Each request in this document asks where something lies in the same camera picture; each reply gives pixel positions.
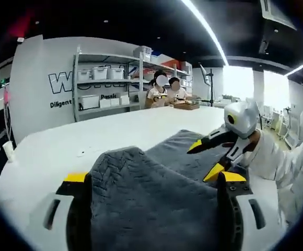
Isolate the long ceiling light strip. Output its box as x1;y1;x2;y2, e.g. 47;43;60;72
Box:
180;0;230;66

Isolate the grey metal shelving rack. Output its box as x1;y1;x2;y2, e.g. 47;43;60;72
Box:
72;44;194;123

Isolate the grey fluffy towel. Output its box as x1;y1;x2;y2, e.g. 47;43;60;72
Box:
90;129;251;251

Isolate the black camera stand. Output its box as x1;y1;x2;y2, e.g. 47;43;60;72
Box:
199;63;217;107

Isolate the clear storage bin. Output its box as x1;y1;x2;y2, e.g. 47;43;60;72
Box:
140;45;154;62

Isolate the white lidded storage bin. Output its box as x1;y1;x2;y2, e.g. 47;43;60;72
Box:
107;67;125;80
91;66;108;81
77;69;91;81

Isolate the wooden tray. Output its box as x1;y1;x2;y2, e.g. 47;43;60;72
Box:
173;101;201;110

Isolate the large white storage bin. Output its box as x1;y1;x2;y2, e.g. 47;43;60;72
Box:
78;94;100;110

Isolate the white paper cup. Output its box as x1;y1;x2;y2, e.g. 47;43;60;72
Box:
2;141;14;163

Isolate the short ceiling light strip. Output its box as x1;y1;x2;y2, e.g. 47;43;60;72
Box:
283;59;303;77

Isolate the ceiling air conditioner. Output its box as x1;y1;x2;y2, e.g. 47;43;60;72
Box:
260;0;298;31

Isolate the white table cable plate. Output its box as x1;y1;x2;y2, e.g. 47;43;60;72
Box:
76;147;110;157

